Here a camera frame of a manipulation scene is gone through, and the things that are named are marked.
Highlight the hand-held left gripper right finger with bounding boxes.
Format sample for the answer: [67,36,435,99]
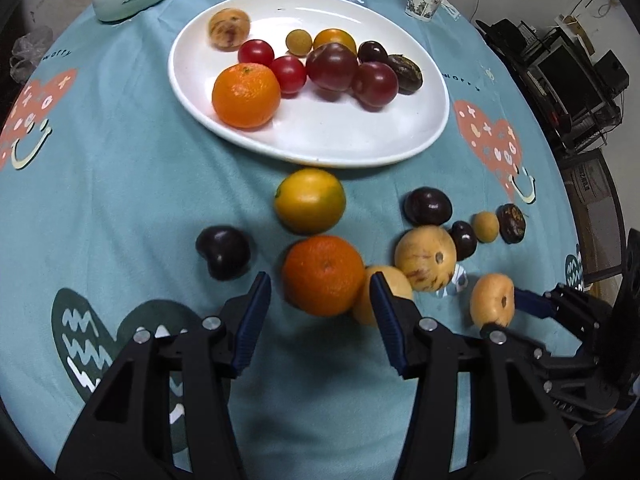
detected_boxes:
[369,271,587,480]

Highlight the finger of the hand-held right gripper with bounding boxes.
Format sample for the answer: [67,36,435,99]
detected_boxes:
[515,284,618,348]
[515,340,628,426]

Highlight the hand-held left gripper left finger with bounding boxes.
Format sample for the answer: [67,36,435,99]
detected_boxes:
[54,271,273,480]

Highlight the smooth pale beige fruit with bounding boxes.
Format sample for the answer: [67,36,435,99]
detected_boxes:
[352,265,415,327]

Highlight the small dark ridged fruit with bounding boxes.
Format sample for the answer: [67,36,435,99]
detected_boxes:
[496,203,527,245]

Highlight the large spotted beige fruit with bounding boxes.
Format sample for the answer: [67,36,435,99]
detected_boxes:
[394,226,458,293]

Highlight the orange mandarin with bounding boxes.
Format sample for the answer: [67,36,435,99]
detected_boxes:
[211,62,282,129]
[281,235,367,317]

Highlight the small tan longan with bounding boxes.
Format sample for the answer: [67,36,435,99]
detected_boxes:
[471,211,500,243]

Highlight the dark purple plum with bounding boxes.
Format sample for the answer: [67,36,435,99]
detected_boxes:
[357,40,389,66]
[448,220,478,262]
[403,186,454,227]

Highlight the white plate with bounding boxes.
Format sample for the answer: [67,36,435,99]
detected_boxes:
[167,0,451,168]

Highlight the large dark red plum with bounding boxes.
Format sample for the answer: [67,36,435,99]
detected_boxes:
[305,42,361,92]

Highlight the small yellow-green fruit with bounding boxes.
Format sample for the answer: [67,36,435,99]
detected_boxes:
[285,29,313,56]

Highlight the small yellow-orange mandarin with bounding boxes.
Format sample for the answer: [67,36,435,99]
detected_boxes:
[312,27,357,56]

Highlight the heart-shaped dark plum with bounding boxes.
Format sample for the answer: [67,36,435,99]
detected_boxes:
[195,225,252,281]

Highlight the green-yellow mandarin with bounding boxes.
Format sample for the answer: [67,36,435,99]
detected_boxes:
[274,168,347,236]

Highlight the computer monitor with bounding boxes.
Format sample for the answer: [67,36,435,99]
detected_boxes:
[537,42,608,117]

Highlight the black speaker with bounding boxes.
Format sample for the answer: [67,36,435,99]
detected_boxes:
[594,50,630,95]

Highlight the black box device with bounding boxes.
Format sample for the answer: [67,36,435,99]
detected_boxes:
[476,19,543,61]

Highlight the tan cardboard box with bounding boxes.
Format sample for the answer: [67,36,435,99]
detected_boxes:
[555,12,596,56]

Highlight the clear plastic bag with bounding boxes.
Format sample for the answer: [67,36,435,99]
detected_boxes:
[10,25,54,83]

